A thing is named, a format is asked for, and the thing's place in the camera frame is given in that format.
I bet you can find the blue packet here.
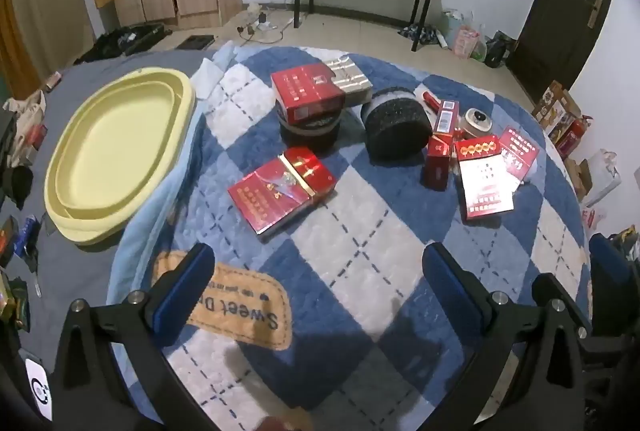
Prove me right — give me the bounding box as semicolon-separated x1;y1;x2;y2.
15;215;42;258

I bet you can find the yellow oval plastic basin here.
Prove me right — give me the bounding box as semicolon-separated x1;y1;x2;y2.
44;68;197;246

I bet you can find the silver striped box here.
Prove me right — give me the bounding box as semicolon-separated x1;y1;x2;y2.
320;54;374;107

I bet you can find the black bag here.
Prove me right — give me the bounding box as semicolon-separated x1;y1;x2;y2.
484;31;516;69

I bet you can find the black round tin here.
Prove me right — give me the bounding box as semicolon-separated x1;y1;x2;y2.
277;104;344;158

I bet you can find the red cigarette box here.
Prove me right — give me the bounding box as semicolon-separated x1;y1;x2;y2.
432;100;460;135
270;66;347;122
500;126;541;183
421;136;453;190

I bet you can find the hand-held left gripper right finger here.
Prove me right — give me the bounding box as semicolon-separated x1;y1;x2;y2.
421;241;591;431

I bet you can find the green packet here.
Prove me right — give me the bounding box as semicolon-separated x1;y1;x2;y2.
0;271;32;333

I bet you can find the red and white cigarette carton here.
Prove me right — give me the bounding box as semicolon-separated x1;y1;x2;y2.
454;135;515;223

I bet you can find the black open case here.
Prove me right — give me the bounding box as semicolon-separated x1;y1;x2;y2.
75;24;173;65

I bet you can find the beige curtain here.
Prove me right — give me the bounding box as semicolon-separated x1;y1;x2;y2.
0;0;96;62

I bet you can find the white plastic bag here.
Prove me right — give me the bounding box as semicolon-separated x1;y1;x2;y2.
582;150;624;208

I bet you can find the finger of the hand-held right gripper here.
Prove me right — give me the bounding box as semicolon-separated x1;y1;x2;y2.
587;233;640;362

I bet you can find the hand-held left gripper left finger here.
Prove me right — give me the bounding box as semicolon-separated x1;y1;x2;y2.
52;242;217;431

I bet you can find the brass door handle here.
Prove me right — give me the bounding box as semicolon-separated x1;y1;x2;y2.
586;0;605;30

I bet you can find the silver cartoon tin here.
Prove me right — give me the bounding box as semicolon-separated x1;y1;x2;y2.
459;108;494;140

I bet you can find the black round sponge block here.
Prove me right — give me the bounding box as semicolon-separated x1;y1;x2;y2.
361;86;434;163

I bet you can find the pink plastic bag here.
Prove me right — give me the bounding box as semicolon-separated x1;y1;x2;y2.
452;25;488;61

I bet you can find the printed cardboard box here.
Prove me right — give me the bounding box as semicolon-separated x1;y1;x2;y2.
531;80;583;138

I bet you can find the power strip with cables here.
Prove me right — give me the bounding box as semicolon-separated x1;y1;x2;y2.
235;8;297;45

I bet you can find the black floor tray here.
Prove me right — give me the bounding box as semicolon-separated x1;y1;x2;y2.
176;35;216;51

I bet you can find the black cloth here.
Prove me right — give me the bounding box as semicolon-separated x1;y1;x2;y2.
0;164;36;212

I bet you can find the blue checkered plush blanket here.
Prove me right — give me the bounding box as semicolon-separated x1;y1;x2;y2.
107;42;593;431

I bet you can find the beige cloth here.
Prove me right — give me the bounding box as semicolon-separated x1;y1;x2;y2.
2;88;49;167

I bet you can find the large red cigarette carton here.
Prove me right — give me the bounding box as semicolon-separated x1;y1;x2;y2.
227;146;337;237

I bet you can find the dark door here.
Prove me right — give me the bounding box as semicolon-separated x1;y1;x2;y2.
505;0;621;104

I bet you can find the red fire extinguisher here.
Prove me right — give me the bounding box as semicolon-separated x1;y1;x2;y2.
555;115;594;160

